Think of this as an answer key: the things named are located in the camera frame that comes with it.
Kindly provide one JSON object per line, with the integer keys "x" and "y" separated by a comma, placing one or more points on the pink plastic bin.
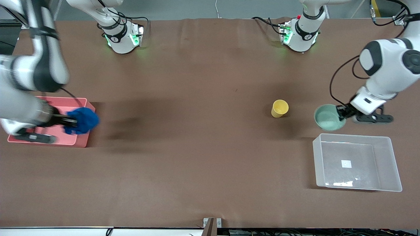
{"x": 62, "y": 137}

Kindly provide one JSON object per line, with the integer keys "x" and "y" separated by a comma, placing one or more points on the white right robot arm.
{"x": 42, "y": 49}

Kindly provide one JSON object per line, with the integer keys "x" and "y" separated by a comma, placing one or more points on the aluminium frame post with bracket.
{"x": 10, "y": 22}
{"x": 398, "y": 21}

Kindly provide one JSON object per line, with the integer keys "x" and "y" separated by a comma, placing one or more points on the white table edge strip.
{"x": 65, "y": 232}

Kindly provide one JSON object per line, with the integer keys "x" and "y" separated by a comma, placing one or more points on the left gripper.
{"x": 345, "y": 111}

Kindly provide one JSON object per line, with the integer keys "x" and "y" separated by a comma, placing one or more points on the mint green bowl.
{"x": 328, "y": 118}

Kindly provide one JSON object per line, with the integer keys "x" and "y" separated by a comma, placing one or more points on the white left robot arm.
{"x": 390, "y": 62}

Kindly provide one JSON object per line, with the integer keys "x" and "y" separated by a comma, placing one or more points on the clear plastic bin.
{"x": 356, "y": 164}

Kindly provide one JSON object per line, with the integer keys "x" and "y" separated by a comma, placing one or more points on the yellow plastic cup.
{"x": 279, "y": 108}

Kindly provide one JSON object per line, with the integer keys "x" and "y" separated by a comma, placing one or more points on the blue cloth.
{"x": 83, "y": 120}

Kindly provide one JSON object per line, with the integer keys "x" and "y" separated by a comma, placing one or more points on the grey metal table edge bracket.
{"x": 210, "y": 226}

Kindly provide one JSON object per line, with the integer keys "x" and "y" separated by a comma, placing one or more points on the brown table cover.
{"x": 210, "y": 157}

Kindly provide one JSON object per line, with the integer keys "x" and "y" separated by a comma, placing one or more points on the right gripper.
{"x": 57, "y": 121}

